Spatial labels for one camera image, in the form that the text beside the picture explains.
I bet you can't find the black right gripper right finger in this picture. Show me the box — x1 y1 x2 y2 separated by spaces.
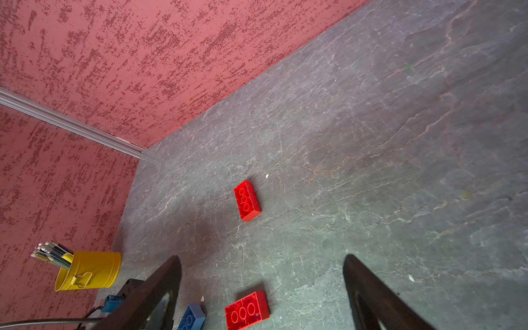
342 254 433 329

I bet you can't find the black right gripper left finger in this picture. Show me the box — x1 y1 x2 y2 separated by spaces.
94 256 182 329

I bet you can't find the blue lego brick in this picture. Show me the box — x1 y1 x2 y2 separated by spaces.
177 303 206 330

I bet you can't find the red lego brick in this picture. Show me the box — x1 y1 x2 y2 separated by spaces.
225 290 270 330
234 180 261 222

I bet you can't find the yellow metal pencil cup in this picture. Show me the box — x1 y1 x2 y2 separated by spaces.
54 251 122 292

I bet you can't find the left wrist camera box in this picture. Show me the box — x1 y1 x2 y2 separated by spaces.
101 279 144 314

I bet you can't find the aluminium corner post left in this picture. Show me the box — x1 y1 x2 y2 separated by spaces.
1 88 144 159

